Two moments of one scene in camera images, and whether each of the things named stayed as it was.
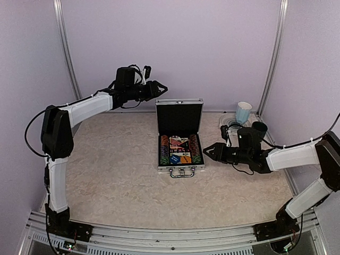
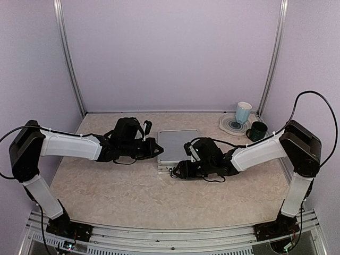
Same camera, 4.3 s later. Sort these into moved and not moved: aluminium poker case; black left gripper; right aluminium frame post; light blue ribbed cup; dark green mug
Moved: black left gripper; aluminium poker case
Not moved: light blue ribbed cup; dark green mug; right aluminium frame post
